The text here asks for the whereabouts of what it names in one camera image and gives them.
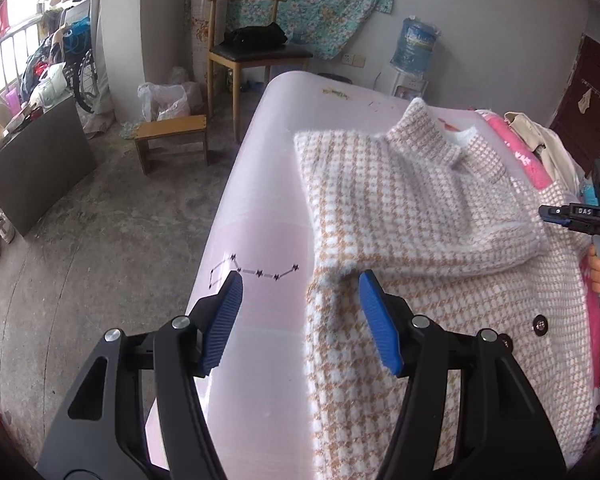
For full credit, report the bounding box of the white water dispenser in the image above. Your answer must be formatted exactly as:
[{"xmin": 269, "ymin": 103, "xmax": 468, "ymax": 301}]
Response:
[{"xmin": 375, "ymin": 70, "xmax": 429, "ymax": 101}]

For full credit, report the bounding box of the blue water bottle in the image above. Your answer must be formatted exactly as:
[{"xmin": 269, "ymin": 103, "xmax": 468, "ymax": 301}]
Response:
[{"xmin": 391, "ymin": 16, "xmax": 441, "ymax": 81}]

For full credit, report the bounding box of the teal floral hanging cloth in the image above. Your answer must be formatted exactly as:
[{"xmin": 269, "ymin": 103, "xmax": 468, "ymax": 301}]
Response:
[{"xmin": 187, "ymin": 0, "xmax": 401, "ymax": 61}]

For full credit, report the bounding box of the white plastic bag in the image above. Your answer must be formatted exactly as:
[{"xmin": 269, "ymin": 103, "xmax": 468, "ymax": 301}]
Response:
[{"xmin": 138, "ymin": 81, "xmax": 203, "ymax": 122}]

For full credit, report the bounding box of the dark red wooden door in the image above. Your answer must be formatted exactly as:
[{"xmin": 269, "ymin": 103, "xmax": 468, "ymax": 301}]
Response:
[{"xmin": 550, "ymin": 35, "xmax": 600, "ymax": 161}]

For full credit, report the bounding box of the colourful clothes pile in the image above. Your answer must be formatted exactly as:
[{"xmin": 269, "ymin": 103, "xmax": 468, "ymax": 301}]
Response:
[{"xmin": 20, "ymin": 55, "xmax": 76, "ymax": 111}]

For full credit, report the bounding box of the black bag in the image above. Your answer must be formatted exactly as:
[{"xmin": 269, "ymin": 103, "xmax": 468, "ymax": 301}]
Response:
[{"xmin": 223, "ymin": 22, "xmax": 288, "ymax": 51}]

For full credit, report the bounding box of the wheelchair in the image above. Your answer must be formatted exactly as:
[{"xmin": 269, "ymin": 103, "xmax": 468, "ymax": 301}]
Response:
[{"xmin": 60, "ymin": 17, "xmax": 101, "ymax": 113}]

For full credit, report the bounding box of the small wooden stool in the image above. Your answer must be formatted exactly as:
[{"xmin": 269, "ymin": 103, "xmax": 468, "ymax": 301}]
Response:
[{"xmin": 134, "ymin": 115, "xmax": 210, "ymax": 176}]

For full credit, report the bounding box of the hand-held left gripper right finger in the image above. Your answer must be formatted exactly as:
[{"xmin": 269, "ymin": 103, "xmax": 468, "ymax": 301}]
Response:
[{"xmin": 357, "ymin": 270, "xmax": 568, "ymax": 480}]

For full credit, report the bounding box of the metal window railing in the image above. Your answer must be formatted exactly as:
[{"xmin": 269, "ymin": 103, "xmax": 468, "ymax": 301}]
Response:
[{"xmin": 0, "ymin": 7, "xmax": 46, "ymax": 116}]

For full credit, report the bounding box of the white floral panel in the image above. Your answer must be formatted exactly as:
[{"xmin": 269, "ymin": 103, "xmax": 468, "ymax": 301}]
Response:
[{"xmin": 191, "ymin": 0, "xmax": 216, "ymax": 106}]

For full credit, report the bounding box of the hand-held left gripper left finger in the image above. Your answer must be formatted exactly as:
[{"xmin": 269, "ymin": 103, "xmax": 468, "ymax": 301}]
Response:
[{"xmin": 34, "ymin": 271, "xmax": 244, "ymax": 480}]

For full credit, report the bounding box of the beige white houndstooth coat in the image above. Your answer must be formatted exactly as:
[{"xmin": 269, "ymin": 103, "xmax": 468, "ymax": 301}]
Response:
[{"xmin": 294, "ymin": 97, "xmax": 598, "ymax": 480}]

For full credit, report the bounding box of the wooden chair with black seat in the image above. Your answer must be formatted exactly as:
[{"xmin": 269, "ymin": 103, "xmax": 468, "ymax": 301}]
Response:
[{"xmin": 205, "ymin": 0, "xmax": 313, "ymax": 143}]

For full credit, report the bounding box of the beige crumpled garment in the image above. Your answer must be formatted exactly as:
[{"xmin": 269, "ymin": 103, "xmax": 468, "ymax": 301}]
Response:
[{"xmin": 504, "ymin": 112, "xmax": 588, "ymax": 191}]

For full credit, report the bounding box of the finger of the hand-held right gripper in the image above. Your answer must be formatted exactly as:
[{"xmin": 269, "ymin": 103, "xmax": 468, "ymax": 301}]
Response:
[{"xmin": 538, "ymin": 204, "xmax": 572, "ymax": 228}]

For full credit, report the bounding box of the grey cabinet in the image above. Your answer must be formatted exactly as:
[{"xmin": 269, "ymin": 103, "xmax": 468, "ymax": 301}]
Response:
[{"xmin": 0, "ymin": 95, "xmax": 98, "ymax": 237}]

